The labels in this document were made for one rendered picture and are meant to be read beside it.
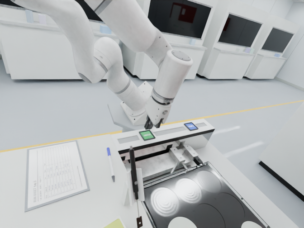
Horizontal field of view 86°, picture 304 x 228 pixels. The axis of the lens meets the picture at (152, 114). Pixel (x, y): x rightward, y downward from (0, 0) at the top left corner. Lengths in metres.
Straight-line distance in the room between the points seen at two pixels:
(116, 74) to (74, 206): 0.59
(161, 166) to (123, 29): 0.53
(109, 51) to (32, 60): 2.46
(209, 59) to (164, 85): 4.60
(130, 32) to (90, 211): 0.46
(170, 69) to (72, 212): 0.45
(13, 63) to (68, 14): 2.66
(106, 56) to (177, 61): 0.40
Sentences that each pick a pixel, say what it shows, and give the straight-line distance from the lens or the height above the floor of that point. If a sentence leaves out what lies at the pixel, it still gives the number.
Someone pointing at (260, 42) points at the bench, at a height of 1.24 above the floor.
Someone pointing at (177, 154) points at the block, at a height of 0.91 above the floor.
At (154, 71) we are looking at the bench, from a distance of 3.80.
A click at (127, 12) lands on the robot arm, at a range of 0.43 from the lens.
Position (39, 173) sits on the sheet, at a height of 0.97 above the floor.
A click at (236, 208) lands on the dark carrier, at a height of 0.90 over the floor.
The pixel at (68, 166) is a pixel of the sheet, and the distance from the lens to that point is 0.59.
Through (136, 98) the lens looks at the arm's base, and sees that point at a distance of 0.93.
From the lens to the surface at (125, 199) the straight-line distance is 0.49.
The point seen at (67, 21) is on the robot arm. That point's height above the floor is 1.34.
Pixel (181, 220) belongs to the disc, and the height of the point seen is 0.90.
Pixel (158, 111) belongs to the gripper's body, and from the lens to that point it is 0.57.
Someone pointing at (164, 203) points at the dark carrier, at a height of 0.90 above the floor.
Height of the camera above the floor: 1.42
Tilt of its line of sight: 32 degrees down
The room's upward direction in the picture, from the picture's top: 14 degrees clockwise
